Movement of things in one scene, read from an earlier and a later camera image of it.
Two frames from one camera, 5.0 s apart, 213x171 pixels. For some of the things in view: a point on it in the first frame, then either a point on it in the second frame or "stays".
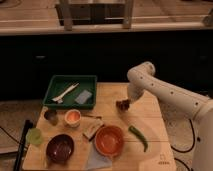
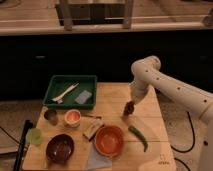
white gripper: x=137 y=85 stays
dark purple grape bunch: x=123 y=105 -> x=129 y=108
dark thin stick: x=98 y=117 stays
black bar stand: x=27 y=125 stays
